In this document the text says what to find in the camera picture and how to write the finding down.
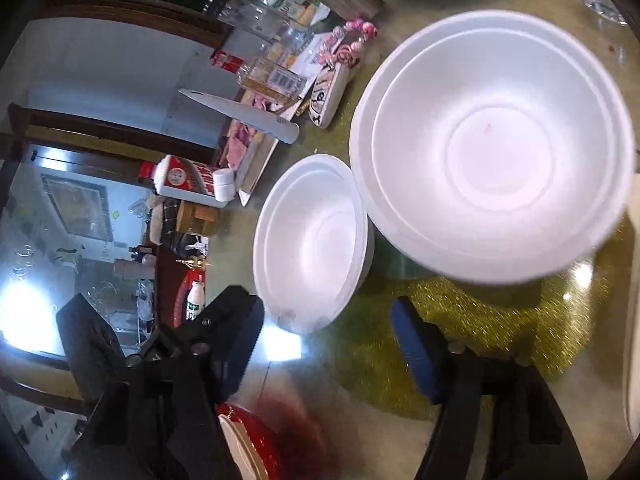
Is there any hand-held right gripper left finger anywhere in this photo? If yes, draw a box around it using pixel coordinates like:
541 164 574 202
65 285 265 480

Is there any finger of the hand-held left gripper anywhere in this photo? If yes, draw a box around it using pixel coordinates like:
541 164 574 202
55 294 132 402

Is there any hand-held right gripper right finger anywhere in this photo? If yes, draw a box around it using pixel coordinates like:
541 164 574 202
391 297 589 480

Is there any cream plastic bowl with tab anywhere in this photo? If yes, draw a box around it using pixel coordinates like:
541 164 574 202
217 412 266 480

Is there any small white foam bowl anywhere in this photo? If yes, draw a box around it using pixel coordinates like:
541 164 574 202
252 154 375 335

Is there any large white foam bowl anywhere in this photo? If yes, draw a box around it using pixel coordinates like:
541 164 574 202
349 9 637 285

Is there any white bottle with green label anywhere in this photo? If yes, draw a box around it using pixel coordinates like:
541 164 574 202
185 280 207 322

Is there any gold glitter turntable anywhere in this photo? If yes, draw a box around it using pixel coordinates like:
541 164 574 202
315 110 626 421

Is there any white tumbler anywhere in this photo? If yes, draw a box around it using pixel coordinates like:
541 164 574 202
112 257 158 281

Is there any amber jar with gold lid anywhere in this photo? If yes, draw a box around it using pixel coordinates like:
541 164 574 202
176 200 221 237

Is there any small white cup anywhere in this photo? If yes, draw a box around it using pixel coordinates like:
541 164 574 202
212 168 236 202

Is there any book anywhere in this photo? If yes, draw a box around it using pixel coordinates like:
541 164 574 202
235 100 311 208

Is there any white liquor bottle red cap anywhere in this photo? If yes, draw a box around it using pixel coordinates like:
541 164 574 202
139 155 221 198

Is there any pink sliced meat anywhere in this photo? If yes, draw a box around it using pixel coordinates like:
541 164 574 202
220 92 281 168

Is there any white tube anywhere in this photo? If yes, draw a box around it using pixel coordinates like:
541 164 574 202
178 88 301 145

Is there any white patterned key fob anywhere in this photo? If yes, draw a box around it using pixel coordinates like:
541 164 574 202
307 62 351 130

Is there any small clear liquor bottle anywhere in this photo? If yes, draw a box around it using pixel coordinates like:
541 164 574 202
235 57 313 106

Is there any clear bottle with black cap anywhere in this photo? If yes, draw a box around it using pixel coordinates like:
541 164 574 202
217 0 316 56

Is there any framed wall picture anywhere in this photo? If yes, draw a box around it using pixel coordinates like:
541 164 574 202
40 174 111 241

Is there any pink bead keychain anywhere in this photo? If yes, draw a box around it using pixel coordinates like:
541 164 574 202
315 19 377 68

